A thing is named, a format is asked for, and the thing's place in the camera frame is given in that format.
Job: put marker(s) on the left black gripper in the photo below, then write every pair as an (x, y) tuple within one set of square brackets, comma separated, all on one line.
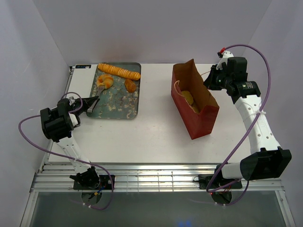
[(87, 102)]

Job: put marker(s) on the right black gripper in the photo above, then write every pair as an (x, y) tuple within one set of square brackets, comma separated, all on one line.
[(209, 82)]

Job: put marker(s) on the red paper bag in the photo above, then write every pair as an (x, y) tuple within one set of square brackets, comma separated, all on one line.
[(185, 76)]

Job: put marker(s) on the round striped bun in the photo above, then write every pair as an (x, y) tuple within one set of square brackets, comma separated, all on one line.
[(105, 80)]

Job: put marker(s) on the sliced bread piece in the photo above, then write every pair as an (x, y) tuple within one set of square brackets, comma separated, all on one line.
[(195, 108), (188, 97)]

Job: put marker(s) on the long orange baguette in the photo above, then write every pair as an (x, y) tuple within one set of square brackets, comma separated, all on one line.
[(117, 71)]

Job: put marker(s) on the small brown bread roll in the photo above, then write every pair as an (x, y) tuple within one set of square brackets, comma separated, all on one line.
[(130, 86)]

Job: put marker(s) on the metal serving tongs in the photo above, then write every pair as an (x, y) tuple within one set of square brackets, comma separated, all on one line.
[(99, 91)]

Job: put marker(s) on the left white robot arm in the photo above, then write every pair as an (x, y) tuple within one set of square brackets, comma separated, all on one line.
[(58, 124)]

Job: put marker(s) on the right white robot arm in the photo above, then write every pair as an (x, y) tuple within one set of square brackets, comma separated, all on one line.
[(267, 159)]

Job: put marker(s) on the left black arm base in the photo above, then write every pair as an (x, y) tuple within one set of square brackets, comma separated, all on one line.
[(90, 180)]

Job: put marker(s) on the floral metal tray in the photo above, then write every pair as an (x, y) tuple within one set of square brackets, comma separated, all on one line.
[(116, 102)]

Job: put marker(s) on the aluminium frame rail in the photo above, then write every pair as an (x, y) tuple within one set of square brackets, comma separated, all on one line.
[(54, 177)]

